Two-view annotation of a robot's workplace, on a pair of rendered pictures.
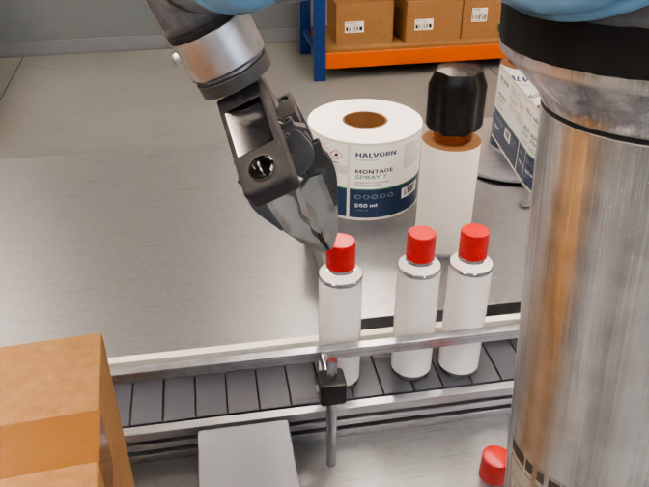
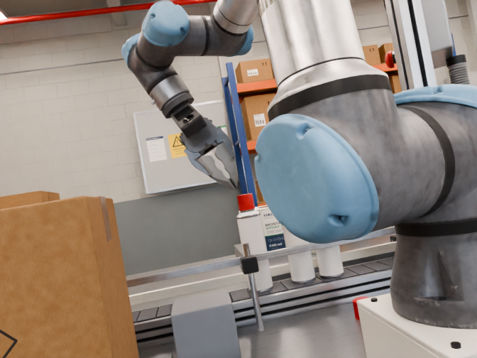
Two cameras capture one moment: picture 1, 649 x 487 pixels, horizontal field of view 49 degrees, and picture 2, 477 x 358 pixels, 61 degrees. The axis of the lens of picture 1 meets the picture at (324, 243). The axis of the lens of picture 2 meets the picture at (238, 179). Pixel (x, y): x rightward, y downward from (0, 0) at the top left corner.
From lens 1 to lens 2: 0.45 m
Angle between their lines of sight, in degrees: 34
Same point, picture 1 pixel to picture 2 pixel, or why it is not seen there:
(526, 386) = not seen: outside the picture
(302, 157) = (212, 133)
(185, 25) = (153, 78)
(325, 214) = (229, 164)
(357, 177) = (267, 228)
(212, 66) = (166, 94)
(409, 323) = (292, 241)
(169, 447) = (160, 337)
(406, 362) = (298, 270)
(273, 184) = (194, 120)
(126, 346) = not seen: hidden behind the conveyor
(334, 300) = (246, 226)
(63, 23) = not seen: hidden behind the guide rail
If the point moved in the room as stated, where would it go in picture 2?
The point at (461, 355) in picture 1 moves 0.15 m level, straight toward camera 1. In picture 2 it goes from (329, 260) to (323, 279)
